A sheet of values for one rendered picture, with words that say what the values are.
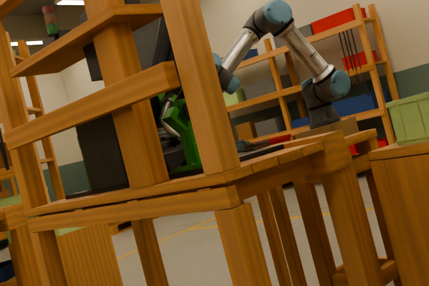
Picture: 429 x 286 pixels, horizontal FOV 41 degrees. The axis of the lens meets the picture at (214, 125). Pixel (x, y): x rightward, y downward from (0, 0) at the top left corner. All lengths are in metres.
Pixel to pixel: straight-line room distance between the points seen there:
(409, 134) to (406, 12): 5.80
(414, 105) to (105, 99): 1.13
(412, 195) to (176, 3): 1.10
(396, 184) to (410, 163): 0.12
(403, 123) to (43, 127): 1.50
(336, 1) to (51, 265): 6.29
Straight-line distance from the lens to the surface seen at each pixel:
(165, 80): 1.88
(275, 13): 2.49
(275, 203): 2.79
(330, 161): 2.24
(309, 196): 2.71
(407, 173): 2.23
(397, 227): 2.33
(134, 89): 2.01
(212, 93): 1.85
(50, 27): 2.60
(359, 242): 2.35
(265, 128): 8.54
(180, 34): 1.87
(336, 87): 2.57
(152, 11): 2.19
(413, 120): 2.21
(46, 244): 3.02
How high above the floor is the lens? 0.99
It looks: 1 degrees up
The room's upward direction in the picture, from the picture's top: 14 degrees counter-clockwise
